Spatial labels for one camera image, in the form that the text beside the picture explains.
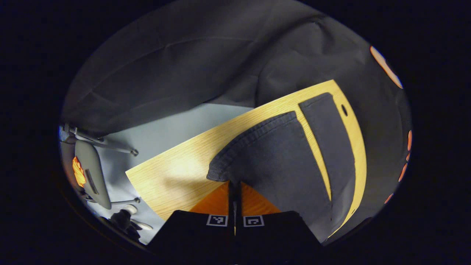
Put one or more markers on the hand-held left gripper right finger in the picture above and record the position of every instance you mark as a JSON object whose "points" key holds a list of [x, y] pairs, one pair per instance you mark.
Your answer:
{"points": [[272, 235]]}

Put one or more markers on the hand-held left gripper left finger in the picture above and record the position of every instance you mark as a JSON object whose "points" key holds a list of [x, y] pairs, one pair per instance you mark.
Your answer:
{"points": [[191, 235]]}

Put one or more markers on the dark grey jeans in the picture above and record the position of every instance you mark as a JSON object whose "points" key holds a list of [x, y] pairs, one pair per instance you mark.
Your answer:
{"points": [[276, 158]]}

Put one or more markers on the dark and white object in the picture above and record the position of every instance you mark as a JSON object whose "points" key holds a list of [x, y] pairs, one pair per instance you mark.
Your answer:
{"points": [[121, 220]]}

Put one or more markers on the grey chair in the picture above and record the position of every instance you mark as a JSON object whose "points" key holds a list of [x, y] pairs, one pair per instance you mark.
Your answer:
{"points": [[92, 173]]}

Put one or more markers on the small orange object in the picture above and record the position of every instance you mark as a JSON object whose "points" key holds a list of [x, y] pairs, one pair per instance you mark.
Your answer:
{"points": [[78, 172]]}

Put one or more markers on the black backdrop cloth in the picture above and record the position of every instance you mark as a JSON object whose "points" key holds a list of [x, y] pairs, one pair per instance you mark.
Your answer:
{"points": [[184, 55]]}

